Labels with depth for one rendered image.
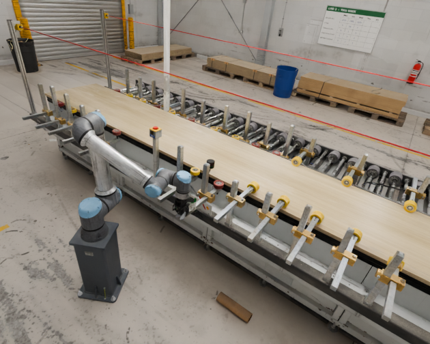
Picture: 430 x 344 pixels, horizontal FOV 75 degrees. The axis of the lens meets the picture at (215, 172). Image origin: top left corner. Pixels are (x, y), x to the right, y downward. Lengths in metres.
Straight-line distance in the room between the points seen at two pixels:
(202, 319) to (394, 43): 7.69
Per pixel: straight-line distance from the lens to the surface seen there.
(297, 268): 2.01
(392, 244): 2.19
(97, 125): 1.89
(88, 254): 2.27
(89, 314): 2.58
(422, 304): 2.24
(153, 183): 1.66
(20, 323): 2.71
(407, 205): 2.57
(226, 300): 2.49
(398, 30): 8.62
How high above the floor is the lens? 2.17
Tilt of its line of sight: 33 degrees down
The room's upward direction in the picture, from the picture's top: 7 degrees clockwise
